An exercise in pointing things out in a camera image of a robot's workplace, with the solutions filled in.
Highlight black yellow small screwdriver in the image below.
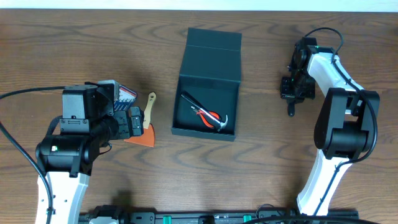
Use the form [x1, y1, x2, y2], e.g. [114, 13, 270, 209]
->
[287, 102, 295, 117]

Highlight precision screwdriver set case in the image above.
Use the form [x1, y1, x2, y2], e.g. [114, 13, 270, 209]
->
[114, 85, 137, 111]

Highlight orange scraper with wooden handle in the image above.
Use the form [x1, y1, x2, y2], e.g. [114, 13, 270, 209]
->
[125, 91, 157, 147]

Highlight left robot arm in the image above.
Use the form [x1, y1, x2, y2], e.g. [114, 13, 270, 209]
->
[35, 80, 144, 223]

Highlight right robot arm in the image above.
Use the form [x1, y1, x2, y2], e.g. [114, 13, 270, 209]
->
[280, 36, 380, 216]

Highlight dark green open box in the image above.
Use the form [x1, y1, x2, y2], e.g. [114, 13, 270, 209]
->
[171, 28, 242, 141]

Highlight red-handled pliers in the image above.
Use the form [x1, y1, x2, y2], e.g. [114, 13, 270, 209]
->
[191, 106, 221, 129]

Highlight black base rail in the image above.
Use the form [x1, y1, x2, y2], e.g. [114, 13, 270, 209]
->
[77, 204, 364, 224]

